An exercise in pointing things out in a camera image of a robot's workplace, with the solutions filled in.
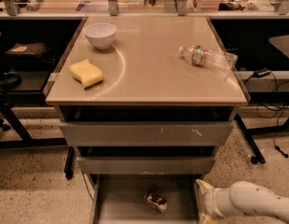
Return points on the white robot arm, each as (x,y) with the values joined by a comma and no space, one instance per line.
(241,199)

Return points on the yellow sponge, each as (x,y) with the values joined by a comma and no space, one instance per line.
(86,73)

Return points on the black power adapter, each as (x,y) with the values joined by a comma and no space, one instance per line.
(261,72)

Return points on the black desk leg right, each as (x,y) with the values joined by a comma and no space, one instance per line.
(257,157)

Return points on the white ceramic bowl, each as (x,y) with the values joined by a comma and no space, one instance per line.
(101,34)

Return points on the grey drawer cabinet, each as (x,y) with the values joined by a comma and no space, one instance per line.
(145,79)

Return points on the bottom grey open drawer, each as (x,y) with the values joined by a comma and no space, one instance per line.
(119,199)

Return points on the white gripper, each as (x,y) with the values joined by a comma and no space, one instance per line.
(210,200)

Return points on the middle grey drawer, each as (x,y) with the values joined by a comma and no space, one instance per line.
(145,166)

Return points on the clear plastic water bottle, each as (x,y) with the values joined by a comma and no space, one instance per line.
(202,57)

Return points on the black desk frame left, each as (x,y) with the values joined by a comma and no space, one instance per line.
(26,141)

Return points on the top grey drawer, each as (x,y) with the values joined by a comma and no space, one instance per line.
(145,133)

